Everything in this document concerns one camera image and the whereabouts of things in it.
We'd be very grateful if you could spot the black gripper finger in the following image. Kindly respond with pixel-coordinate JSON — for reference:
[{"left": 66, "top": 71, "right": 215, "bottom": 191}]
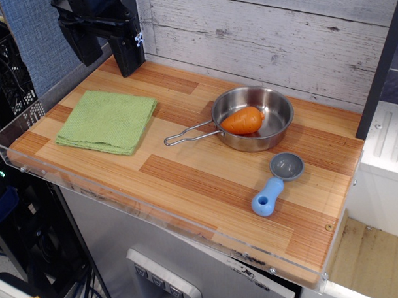
[
  {"left": 108, "top": 32, "right": 146, "bottom": 77},
  {"left": 58, "top": 19, "right": 103, "bottom": 66}
]

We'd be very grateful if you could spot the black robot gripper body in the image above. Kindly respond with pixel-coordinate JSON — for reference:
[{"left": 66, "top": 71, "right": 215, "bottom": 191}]
[{"left": 50, "top": 0, "right": 139, "bottom": 37}]

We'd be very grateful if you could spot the blue and grey toy spoon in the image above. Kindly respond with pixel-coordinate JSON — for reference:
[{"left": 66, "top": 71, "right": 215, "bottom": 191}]
[{"left": 251, "top": 152, "right": 305, "bottom": 217}]

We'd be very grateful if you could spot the green folded cloth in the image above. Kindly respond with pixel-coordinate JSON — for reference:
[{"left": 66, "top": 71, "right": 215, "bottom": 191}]
[{"left": 56, "top": 91, "right": 158, "bottom": 156}]

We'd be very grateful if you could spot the black plastic crate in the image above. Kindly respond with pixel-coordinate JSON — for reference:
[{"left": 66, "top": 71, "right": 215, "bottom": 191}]
[{"left": 0, "top": 30, "right": 38, "bottom": 118}]

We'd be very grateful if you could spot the clear acrylic table guard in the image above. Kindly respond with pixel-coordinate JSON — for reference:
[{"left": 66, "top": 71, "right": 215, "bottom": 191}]
[{"left": 0, "top": 95, "right": 363, "bottom": 298}]

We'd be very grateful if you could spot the orange toy carrot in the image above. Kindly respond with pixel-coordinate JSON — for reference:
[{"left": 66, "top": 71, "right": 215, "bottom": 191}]
[{"left": 220, "top": 107, "right": 265, "bottom": 135}]

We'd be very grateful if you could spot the silver appliance control panel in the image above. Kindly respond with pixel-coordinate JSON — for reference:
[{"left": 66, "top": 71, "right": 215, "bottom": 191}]
[{"left": 126, "top": 248, "right": 202, "bottom": 298}]

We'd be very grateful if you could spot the white ribbed block right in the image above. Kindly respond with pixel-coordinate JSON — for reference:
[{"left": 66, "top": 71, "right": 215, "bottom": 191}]
[{"left": 361, "top": 101, "right": 398, "bottom": 180}]

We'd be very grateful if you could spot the steel pan with wire handle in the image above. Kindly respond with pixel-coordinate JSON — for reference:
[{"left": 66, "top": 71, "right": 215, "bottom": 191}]
[{"left": 164, "top": 86, "right": 295, "bottom": 152}]

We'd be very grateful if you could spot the black vertical post right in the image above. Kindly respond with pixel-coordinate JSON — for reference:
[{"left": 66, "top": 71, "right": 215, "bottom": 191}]
[{"left": 356, "top": 0, "right": 398, "bottom": 140}]

